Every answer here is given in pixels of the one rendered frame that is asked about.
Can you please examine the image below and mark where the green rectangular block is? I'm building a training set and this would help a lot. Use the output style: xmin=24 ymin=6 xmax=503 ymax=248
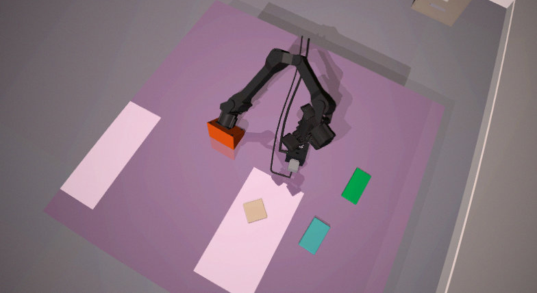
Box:
xmin=341 ymin=168 xmax=371 ymax=204

